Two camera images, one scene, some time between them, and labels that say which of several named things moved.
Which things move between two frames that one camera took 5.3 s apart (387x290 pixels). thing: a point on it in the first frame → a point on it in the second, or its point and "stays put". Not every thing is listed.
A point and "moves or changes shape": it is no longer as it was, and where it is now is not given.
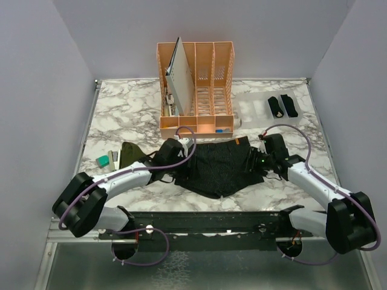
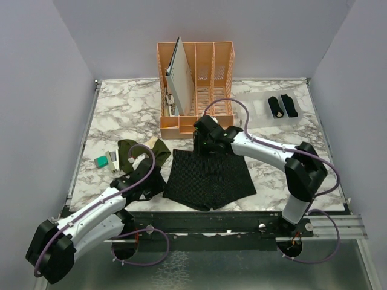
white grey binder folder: x=179 y=80 stays put
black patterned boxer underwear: x=216 y=169 moves or changes shape
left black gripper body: x=175 y=170 → x=155 y=186
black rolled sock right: x=289 y=106 stays put
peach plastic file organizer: x=211 y=69 stays put
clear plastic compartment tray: x=258 y=108 stays put
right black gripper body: x=263 y=162 → x=202 y=146
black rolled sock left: x=275 y=106 stays put
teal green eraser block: x=102 y=161 stays put
